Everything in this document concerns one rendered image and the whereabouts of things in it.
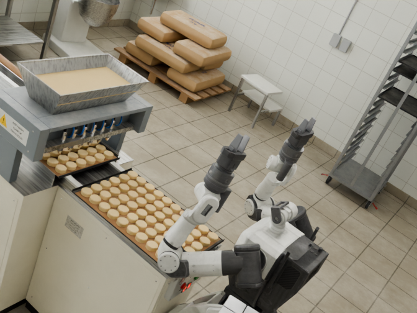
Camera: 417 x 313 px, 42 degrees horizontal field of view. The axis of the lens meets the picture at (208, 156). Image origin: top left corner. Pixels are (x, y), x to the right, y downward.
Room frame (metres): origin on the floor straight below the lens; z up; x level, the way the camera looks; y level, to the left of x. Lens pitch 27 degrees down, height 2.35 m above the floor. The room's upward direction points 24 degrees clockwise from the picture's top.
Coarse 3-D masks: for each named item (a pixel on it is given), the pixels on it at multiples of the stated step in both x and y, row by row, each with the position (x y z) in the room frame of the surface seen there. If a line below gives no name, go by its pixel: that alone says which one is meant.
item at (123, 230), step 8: (80, 192) 1.99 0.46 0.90; (120, 192) 2.12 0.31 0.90; (152, 192) 2.22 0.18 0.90; (88, 200) 1.96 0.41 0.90; (104, 200) 2.01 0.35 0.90; (160, 200) 2.19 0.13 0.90; (96, 208) 1.93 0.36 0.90; (112, 208) 1.98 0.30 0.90; (144, 208) 2.07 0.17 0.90; (104, 216) 1.90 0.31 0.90; (120, 216) 1.95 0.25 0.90; (112, 224) 1.87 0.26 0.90; (128, 224) 1.92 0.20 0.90; (144, 232) 1.91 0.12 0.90; (208, 232) 2.10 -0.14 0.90; (136, 240) 1.83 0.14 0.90; (152, 240) 1.88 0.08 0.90; (144, 248) 1.81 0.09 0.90; (152, 256) 1.78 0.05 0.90
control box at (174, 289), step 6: (174, 282) 1.80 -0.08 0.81; (180, 282) 1.82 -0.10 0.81; (186, 282) 1.88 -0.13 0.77; (192, 282) 1.95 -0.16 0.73; (168, 288) 1.81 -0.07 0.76; (174, 288) 1.80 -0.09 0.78; (180, 288) 1.85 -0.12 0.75; (186, 288) 1.91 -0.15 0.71; (168, 294) 1.80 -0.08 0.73; (174, 294) 1.83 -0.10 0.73; (168, 300) 1.80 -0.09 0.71
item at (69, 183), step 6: (60, 180) 2.07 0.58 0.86; (66, 180) 2.05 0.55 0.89; (72, 180) 2.05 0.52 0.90; (66, 186) 2.05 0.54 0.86; (72, 186) 2.04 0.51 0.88; (78, 186) 2.03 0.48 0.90; (78, 198) 2.01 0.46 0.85; (84, 204) 2.00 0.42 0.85; (90, 210) 1.98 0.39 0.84; (108, 222) 1.93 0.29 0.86; (114, 228) 1.91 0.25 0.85; (120, 234) 1.90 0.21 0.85; (126, 240) 1.88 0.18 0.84; (132, 246) 1.87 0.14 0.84; (150, 258) 1.82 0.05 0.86; (156, 264) 1.81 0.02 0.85; (168, 276) 1.78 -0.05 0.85
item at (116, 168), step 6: (0, 72) 2.73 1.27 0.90; (0, 78) 2.70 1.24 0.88; (6, 78) 2.69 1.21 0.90; (0, 84) 2.69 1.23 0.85; (6, 84) 2.67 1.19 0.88; (12, 84) 2.65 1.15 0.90; (114, 162) 2.34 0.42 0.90; (102, 168) 2.33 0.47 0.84; (108, 168) 2.32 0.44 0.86; (114, 168) 2.31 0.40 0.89; (120, 168) 2.31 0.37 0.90
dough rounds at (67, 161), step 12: (84, 144) 2.35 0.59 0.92; (96, 144) 2.40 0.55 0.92; (48, 156) 2.12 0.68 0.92; (60, 156) 2.16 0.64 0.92; (72, 156) 2.20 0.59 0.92; (84, 156) 2.26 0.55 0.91; (96, 156) 2.28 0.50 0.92; (108, 156) 2.34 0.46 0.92; (60, 168) 2.07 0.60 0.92; (72, 168) 2.12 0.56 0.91
